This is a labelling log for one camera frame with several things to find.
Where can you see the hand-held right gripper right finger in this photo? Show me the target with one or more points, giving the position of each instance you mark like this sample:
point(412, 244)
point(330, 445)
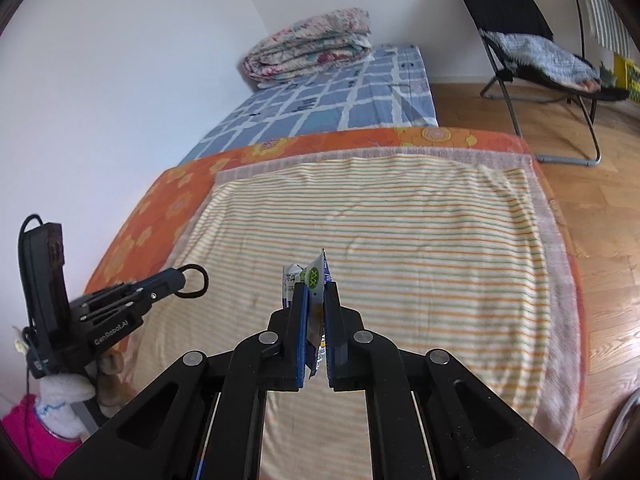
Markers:
point(331, 330)

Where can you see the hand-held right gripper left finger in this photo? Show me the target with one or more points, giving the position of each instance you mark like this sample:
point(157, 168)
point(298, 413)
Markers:
point(300, 330)

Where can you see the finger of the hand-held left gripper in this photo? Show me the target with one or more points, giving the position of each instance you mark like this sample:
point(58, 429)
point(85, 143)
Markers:
point(150, 297)
point(165, 277)

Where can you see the white printed packet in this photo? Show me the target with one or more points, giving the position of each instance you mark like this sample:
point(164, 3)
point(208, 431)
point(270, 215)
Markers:
point(289, 282)

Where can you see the blue green snack wrapper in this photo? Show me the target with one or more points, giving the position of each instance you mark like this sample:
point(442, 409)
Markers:
point(316, 280)

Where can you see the orange floral blanket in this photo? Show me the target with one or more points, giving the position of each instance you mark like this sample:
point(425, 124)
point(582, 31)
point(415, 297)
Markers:
point(150, 210)

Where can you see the striped yellow towel blanket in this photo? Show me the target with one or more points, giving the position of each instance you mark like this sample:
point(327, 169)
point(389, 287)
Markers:
point(400, 235)

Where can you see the blue checked bed sheet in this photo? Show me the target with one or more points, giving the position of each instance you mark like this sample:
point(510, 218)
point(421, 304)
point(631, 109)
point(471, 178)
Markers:
point(340, 100)

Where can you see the folded floral quilt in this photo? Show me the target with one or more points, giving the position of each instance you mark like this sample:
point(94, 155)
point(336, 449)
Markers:
point(310, 40)

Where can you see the blue patterned cloth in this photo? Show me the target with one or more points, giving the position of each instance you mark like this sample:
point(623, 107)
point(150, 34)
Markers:
point(540, 55)

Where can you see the black folding chair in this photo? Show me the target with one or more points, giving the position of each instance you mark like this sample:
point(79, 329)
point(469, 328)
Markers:
point(505, 5)

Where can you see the yellow plastic crate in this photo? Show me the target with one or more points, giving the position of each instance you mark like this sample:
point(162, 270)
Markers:
point(627, 72)

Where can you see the green striped hanging towel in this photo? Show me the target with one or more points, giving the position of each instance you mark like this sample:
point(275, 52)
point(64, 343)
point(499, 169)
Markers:
point(605, 15)

